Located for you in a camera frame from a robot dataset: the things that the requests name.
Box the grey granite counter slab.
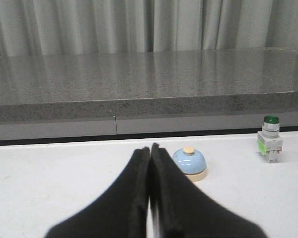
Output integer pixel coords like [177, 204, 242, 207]
[0, 46, 298, 147]

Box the green pushbutton switch white body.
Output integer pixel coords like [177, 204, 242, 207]
[257, 115, 283, 163]

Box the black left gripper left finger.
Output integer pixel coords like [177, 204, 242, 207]
[46, 147, 150, 238]

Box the blue call bell cream base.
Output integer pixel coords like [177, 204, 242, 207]
[172, 146, 207, 182]

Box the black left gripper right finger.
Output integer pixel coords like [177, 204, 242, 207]
[149, 143, 266, 238]

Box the grey pleated curtain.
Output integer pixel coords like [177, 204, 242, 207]
[0, 0, 298, 57]

